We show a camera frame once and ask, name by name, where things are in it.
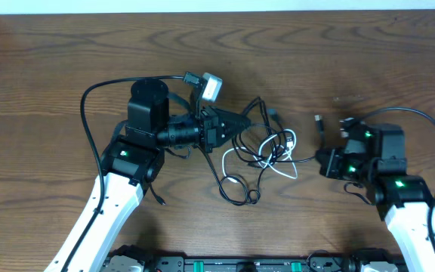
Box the white USB cable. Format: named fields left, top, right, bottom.
left=221, top=128, right=299, bottom=184

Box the black USB cable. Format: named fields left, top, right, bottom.
left=147, top=96, right=326, bottom=207

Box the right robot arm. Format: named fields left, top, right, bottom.
left=316, top=119, right=435, bottom=271

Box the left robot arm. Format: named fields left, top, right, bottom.
left=47, top=73, right=251, bottom=271

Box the left camera black cable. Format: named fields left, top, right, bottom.
left=60, top=71, right=203, bottom=272

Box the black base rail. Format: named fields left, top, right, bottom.
left=143, top=255, right=348, bottom=272

